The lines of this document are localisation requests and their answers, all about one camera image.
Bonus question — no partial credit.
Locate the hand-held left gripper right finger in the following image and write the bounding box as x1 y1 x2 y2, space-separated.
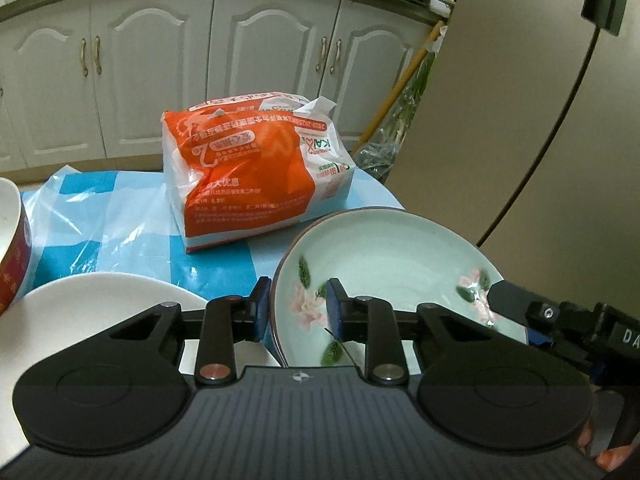
325 277 493 387

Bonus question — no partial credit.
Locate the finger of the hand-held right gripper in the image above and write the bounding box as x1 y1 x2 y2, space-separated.
487 280 569 334
525 327 597 376

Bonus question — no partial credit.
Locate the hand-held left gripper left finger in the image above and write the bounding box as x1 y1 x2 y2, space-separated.
107 276 272 387

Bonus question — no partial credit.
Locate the green floral plate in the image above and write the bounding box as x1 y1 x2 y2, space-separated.
270 206 529 368

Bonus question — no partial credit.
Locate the person's right hand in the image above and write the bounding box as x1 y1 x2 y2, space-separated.
577 409 639 472

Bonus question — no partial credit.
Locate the orange tissue pack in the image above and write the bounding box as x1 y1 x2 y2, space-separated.
161 91 357 255

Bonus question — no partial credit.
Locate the blue checked plastic tablecloth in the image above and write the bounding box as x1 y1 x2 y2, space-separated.
19 164 407 311

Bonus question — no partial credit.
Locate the plain white plate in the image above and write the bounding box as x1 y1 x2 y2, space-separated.
0 271 283 463

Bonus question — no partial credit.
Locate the beige refrigerator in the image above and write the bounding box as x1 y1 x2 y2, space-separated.
387 0 640 356

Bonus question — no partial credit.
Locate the plastic bag of greens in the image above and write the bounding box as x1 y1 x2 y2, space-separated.
350 52 436 186

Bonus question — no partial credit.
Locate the wooden broom stick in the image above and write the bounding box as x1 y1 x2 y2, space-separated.
350 20 446 156

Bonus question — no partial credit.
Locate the white cabinet door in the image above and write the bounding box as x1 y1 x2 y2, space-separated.
90 0 217 161
0 80 28 173
330 0 436 156
212 0 343 153
0 0 96 171

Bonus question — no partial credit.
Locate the red and white bowl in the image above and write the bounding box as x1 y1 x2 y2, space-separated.
0 177 34 317

